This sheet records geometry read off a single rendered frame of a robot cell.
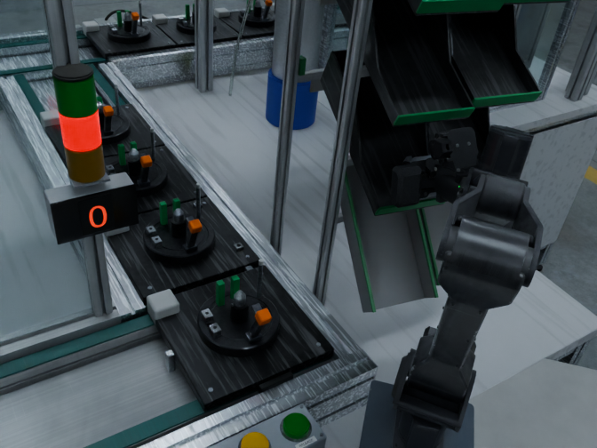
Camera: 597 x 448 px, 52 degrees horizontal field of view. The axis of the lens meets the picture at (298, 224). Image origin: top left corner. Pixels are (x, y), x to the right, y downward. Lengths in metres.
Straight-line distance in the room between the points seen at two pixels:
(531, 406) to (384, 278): 0.36
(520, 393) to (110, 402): 0.73
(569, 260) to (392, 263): 2.09
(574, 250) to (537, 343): 1.91
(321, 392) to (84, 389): 0.38
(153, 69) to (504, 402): 1.47
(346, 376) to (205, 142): 0.96
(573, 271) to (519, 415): 1.93
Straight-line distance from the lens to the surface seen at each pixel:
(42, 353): 1.10
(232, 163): 1.70
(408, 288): 1.14
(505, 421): 1.19
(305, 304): 1.13
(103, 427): 1.03
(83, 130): 0.86
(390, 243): 1.13
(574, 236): 3.34
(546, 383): 1.29
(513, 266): 0.55
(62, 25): 0.86
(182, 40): 2.19
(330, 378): 1.03
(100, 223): 0.94
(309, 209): 1.54
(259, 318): 0.95
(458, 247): 0.55
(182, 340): 1.05
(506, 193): 0.62
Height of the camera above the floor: 1.75
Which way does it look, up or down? 37 degrees down
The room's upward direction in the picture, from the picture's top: 6 degrees clockwise
